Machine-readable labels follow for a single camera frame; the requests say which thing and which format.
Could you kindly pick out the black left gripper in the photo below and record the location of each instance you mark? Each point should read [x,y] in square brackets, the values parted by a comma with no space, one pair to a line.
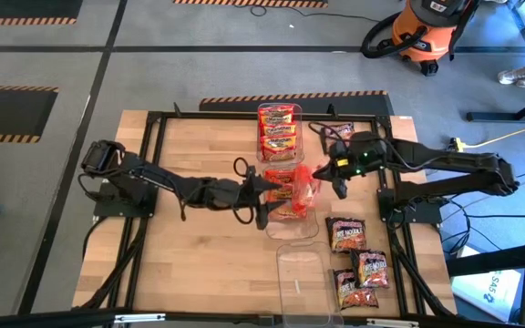
[237,195]

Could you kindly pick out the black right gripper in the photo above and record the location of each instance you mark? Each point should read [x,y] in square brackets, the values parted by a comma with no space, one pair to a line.
[346,159]

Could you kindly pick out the black fire noodle packet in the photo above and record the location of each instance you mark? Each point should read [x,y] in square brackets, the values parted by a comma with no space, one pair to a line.
[353,295]
[344,130]
[372,269]
[346,234]

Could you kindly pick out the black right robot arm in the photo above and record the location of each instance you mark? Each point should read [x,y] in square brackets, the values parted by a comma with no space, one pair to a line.
[449,159]

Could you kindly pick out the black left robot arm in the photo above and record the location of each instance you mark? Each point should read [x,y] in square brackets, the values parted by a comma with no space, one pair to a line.
[162,177]

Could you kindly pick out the clear plastic bin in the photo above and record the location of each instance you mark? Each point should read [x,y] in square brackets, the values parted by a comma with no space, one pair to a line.
[300,136]
[290,230]
[305,282]

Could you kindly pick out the black hazard-striped floor mat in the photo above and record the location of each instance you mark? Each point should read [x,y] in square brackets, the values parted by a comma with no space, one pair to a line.
[16,8]
[358,104]
[7,114]
[244,3]

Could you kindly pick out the orange shop vacuum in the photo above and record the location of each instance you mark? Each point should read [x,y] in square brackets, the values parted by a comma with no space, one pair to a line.
[419,34]

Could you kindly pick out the black desk stand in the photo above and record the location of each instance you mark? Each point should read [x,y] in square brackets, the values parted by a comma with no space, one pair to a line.
[495,116]

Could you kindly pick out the black metal beam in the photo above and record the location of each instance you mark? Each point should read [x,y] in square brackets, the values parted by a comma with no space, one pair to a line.
[495,262]

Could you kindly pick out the white printed box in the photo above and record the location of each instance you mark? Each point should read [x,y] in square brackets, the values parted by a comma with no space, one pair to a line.
[490,287]

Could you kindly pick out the person's shoe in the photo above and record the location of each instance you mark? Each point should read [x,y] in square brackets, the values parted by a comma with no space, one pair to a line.
[515,75]

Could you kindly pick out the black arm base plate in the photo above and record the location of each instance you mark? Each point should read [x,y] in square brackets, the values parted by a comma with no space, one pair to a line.
[107,210]
[426,214]

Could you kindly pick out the black metal table frame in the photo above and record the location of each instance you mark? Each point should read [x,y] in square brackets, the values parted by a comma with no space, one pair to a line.
[189,115]

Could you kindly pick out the silver metal bracket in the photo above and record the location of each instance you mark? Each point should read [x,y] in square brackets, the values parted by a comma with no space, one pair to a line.
[392,323]
[139,318]

